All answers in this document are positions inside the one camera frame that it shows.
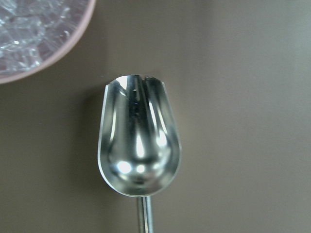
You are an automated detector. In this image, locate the steel ice scoop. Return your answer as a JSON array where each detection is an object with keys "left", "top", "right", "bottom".
[{"left": 97, "top": 75, "right": 181, "bottom": 233}]

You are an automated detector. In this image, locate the pink bowl of ice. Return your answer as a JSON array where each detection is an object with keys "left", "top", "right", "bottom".
[{"left": 0, "top": 0, "right": 96, "bottom": 83}]

